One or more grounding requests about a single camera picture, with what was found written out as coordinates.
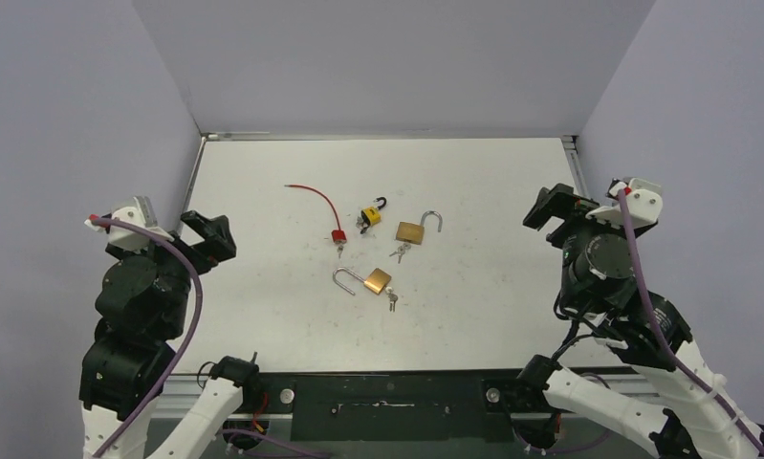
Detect brass padlock long shackle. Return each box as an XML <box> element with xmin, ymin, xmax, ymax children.
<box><xmin>332</xmin><ymin>267</ymin><xmax>392</xmax><ymax>295</ymax></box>

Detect brass padlock short shackle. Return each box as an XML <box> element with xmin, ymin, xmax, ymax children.
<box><xmin>395</xmin><ymin>210</ymin><xmax>444</xmax><ymax>245</ymax></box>

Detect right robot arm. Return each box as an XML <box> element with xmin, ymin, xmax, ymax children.
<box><xmin>511</xmin><ymin>178</ymin><xmax>764</xmax><ymax>458</ymax></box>

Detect yellow black padlock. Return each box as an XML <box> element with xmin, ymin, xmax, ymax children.
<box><xmin>358</xmin><ymin>196</ymin><xmax>387</xmax><ymax>228</ymax></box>

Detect keys of yellow padlock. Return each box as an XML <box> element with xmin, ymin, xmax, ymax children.
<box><xmin>356</xmin><ymin>219</ymin><xmax>371</xmax><ymax>235</ymax></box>

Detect red cable lock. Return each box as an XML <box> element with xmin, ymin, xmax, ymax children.
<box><xmin>283</xmin><ymin>184</ymin><xmax>349</xmax><ymax>246</ymax></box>

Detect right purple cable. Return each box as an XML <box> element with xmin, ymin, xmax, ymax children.
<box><xmin>616</xmin><ymin>187</ymin><xmax>764</xmax><ymax>459</ymax></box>

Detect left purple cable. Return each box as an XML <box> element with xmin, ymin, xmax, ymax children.
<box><xmin>90</xmin><ymin>216</ymin><xmax>332</xmax><ymax>459</ymax></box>

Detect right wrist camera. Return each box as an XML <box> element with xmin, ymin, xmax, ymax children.
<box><xmin>585</xmin><ymin>177</ymin><xmax>663</xmax><ymax>234</ymax></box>

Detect purple cable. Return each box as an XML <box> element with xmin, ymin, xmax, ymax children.
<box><xmin>616</xmin><ymin>187</ymin><xmax>764</xmax><ymax>459</ymax></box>
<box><xmin>90</xmin><ymin>216</ymin><xmax>332</xmax><ymax>459</ymax></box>

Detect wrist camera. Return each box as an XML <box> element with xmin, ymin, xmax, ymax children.
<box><xmin>585</xmin><ymin>177</ymin><xmax>663</xmax><ymax>234</ymax></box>
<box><xmin>84</xmin><ymin>196</ymin><xmax>174</xmax><ymax>252</ymax></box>

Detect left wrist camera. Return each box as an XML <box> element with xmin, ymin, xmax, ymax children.
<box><xmin>84</xmin><ymin>196</ymin><xmax>174</xmax><ymax>252</ymax></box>

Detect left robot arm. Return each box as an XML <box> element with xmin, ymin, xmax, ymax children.
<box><xmin>78</xmin><ymin>210</ymin><xmax>237</xmax><ymax>458</ymax></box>

